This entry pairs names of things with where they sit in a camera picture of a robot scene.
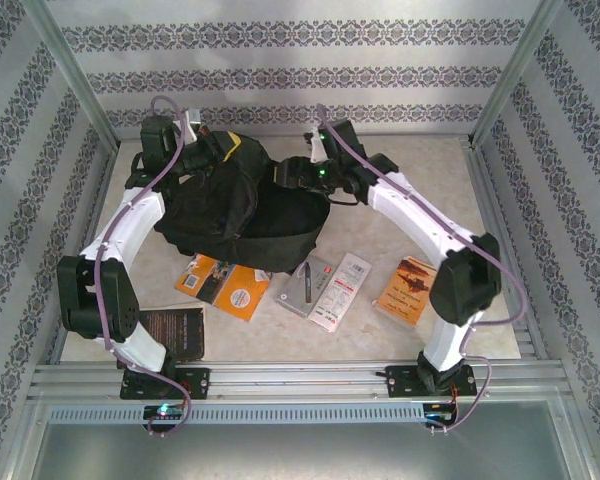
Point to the grey pen box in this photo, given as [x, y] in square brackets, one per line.
[300, 295]

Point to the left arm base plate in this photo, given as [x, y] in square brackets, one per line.
[195, 382]

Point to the grey metal sheet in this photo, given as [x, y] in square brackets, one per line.
[300, 455]

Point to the aluminium side rail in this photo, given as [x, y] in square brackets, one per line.
[501, 235]
[107, 172]

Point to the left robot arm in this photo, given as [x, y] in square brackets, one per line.
[140, 215]

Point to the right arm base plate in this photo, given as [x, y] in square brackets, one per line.
[402, 382]

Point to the right controller board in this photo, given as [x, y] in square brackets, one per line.
[437, 414]

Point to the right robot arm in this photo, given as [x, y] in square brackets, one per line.
[410, 215]

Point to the orange book with round sticker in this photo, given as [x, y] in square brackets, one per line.
[240, 295]

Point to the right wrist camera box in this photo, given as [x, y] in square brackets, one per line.
[316, 147]

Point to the white refill packet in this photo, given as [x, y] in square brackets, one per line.
[337, 295]

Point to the black backpack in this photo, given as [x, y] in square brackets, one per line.
[215, 210]

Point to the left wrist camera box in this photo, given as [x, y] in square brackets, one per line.
[194, 117]

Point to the aluminium corner post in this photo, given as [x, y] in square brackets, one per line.
[515, 70]
[70, 65]

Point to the controller board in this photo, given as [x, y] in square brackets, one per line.
[437, 414]
[165, 411]

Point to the left controller board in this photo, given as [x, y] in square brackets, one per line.
[165, 411]

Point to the black paperback book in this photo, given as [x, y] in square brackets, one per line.
[175, 332]

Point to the aluminium mounting rail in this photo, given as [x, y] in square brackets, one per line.
[300, 380]

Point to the orange Huckleberry Finn paperback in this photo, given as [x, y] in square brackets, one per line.
[405, 295]

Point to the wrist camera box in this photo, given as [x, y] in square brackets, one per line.
[194, 117]
[316, 147]

